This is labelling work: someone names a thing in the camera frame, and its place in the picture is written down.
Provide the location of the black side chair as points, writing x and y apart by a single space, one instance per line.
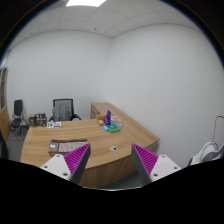
18 120

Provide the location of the grey mesh office chair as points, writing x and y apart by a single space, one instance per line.
63 110

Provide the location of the desk cable grommet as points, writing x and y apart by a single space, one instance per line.
113 148

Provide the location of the purple upright package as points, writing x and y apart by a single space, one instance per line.
107 120

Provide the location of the brown cardboard box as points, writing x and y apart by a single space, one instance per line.
32 120

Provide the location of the wooden shelf cabinet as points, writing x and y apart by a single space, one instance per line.
4 120

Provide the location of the folded patterned brown towel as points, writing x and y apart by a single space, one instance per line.
65 146

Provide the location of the clear plastic bag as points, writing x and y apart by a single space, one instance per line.
117 121

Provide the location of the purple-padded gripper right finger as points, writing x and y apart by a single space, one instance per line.
150 166

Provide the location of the ceiling light panel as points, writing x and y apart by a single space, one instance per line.
92 3

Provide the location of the blue flat box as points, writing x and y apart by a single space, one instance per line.
106 128

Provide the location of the green flat box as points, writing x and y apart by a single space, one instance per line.
112 130

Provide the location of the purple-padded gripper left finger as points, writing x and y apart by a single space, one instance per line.
69 166

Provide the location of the small orange box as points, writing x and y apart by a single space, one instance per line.
101 122

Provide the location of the wooden L-shaped desk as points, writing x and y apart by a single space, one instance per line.
104 166

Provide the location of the dark box with items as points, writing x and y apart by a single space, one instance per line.
41 119

